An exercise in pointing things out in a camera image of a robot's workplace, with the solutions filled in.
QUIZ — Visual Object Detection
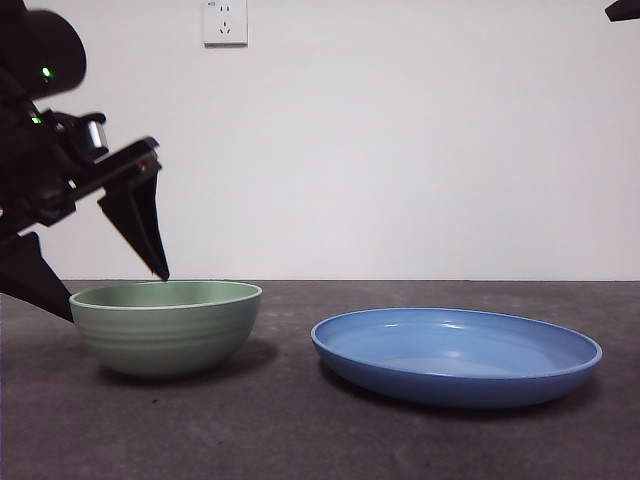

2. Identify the green ribbed bowl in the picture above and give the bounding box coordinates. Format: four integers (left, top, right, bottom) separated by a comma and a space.
68, 280, 264, 379

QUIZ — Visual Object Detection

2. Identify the white wall socket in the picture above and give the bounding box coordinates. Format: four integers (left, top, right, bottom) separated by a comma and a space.
202, 0, 249, 50

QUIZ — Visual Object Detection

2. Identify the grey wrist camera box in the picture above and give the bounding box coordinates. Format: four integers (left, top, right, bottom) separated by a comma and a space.
82, 117, 110, 152

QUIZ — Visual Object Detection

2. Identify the blue round plate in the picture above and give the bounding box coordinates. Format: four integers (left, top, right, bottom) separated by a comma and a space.
310, 307, 604, 410

